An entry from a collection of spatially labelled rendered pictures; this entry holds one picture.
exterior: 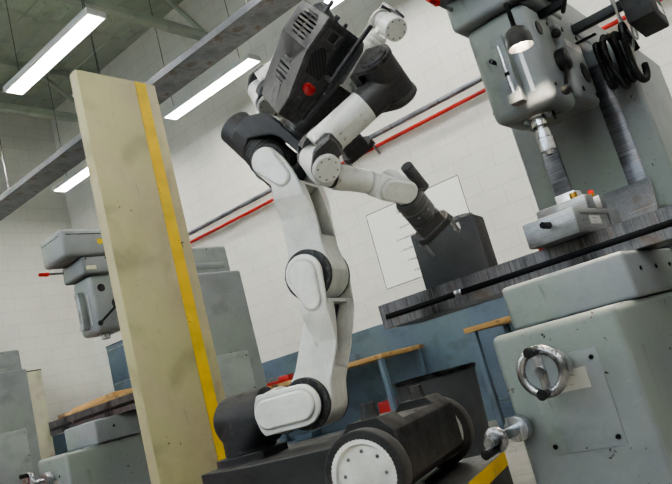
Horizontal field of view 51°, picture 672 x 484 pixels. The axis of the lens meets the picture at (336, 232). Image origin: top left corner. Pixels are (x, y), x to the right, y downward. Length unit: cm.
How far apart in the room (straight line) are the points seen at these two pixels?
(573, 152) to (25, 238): 985
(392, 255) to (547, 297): 562
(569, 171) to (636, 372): 103
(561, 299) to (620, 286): 15
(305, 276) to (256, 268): 687
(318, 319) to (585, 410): 70
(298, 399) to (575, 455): 70
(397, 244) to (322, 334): 555
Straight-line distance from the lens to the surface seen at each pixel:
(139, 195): 321
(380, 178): 188
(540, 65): 215
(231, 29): 582
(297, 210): 197
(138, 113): 341
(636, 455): 174
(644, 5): 240
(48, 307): 1138
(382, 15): 206
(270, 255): 859
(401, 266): 742
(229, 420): 208
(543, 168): 259
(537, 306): 193
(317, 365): 194
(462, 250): 224
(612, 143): 252
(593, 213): 208
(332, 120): 179
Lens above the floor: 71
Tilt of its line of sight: 12 degrees up
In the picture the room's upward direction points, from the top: 15 degrees counter-clockwise
